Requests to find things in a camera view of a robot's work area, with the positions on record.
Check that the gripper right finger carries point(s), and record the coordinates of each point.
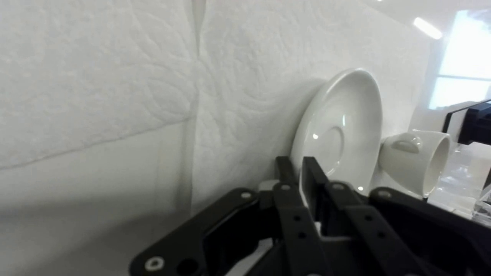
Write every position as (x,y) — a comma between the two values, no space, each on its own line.
(402,237)

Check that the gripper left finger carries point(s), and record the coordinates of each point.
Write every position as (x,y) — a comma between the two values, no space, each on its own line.
(230,222)

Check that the white plate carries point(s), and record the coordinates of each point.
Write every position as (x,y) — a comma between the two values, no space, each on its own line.
(345,126)

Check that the stack of white coffee cups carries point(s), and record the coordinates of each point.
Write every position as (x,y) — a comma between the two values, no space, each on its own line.
(410,161)

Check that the black box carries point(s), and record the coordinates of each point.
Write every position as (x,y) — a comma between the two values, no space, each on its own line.
(475,122)

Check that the white paper towel sheet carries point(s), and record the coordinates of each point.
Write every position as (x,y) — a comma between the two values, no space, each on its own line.
(261,69)

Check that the window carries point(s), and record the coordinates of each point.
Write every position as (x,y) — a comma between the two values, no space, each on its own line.
(466,57)

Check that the ceiling light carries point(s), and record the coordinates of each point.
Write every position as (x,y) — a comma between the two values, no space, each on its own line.
(427,28)

